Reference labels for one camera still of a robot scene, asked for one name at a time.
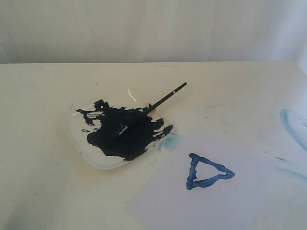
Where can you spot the black paintbrush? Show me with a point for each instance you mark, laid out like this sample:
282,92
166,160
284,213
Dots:
137,119

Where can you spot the white square paint plate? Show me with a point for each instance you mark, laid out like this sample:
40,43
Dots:
89,127

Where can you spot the white paper sheet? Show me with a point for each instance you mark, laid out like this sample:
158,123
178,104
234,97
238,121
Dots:
212,183

